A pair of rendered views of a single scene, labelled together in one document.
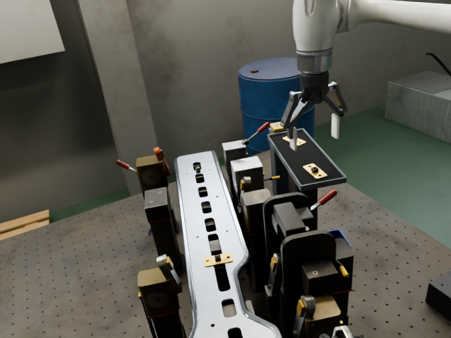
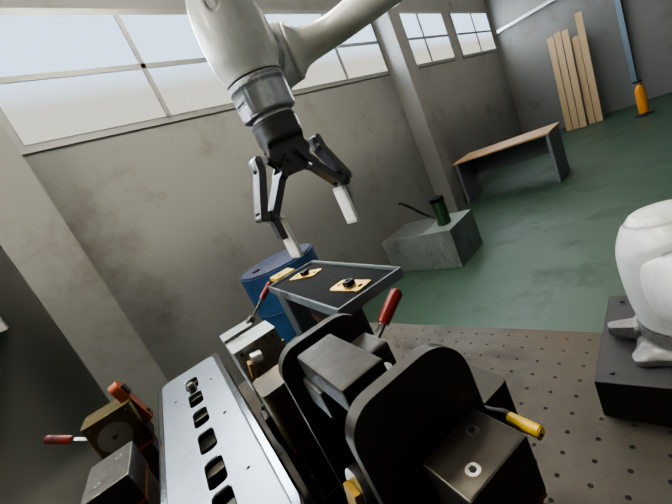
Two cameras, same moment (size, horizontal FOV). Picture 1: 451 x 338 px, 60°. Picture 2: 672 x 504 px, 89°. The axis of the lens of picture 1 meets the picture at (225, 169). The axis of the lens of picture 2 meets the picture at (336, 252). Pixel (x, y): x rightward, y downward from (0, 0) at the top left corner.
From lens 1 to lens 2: 0.62 m
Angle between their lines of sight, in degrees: 24
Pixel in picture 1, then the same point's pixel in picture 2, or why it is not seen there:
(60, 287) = not seen: outside the picture
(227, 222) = (246, 449)
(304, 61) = (245, 96)
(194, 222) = (185, 482)
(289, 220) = (340, 366)
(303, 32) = (220, 43)
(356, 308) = not seen: hidden behind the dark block
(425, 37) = (390, 202)
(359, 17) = (305, 46)
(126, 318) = not seen: outside the picture
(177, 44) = (166, 278)
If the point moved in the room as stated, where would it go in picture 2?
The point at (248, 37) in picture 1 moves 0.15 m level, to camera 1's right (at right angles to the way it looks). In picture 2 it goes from (241, 248) to (256, 240)
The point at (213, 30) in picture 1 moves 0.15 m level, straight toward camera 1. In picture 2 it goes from (201, 253) to (201, 254)
